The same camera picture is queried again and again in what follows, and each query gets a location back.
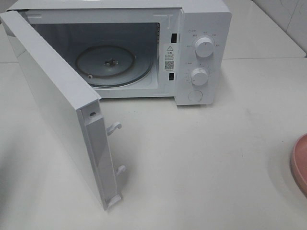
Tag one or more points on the round door release button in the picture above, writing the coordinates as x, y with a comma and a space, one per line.
195, 96

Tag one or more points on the white microwave door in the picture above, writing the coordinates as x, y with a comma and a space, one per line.
69, 105

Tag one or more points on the pink round plate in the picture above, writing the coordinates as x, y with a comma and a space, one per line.
299, 163

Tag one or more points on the white microwave oven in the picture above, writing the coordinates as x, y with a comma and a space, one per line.
70, 26

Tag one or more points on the upper white power knob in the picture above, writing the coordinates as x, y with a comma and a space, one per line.
204, 46

